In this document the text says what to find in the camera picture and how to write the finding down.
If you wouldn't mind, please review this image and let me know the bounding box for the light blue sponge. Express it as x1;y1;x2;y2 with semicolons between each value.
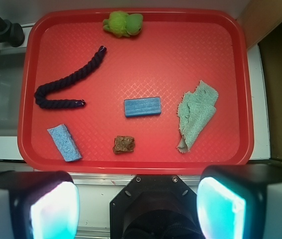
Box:
47;124;82;162

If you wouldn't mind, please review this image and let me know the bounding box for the grey sink basin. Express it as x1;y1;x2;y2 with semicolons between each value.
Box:
0;47;26;136

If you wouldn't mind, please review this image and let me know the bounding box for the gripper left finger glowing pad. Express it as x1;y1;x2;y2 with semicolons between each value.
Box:
0;171;80;239

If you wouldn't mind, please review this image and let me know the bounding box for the blue rectangular block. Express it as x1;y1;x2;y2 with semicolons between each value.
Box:
124;97;162;118

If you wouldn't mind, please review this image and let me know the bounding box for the brown crumbly chunk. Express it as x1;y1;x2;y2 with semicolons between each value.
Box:
113;135;135;154

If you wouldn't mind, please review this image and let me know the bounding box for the black faucet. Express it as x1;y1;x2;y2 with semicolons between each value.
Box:
0;17;25;47

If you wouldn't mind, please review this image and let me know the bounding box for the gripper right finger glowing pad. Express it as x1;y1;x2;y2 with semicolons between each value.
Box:
196;164;282;239

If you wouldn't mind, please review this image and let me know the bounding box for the green plush frog toy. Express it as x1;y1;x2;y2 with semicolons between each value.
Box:
102;11;143;38

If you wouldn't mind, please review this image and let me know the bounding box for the red plastic tray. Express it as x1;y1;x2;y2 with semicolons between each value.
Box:
17;9;254;175

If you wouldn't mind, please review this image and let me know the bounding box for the green woven cloth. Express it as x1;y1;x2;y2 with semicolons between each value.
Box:
177;80;219;153

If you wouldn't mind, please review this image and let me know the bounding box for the dark blue twisted rope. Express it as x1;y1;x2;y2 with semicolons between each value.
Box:
34;45;107;110

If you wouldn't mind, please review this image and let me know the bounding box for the black octagonal mount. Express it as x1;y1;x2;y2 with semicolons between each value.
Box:
109;175;204;239

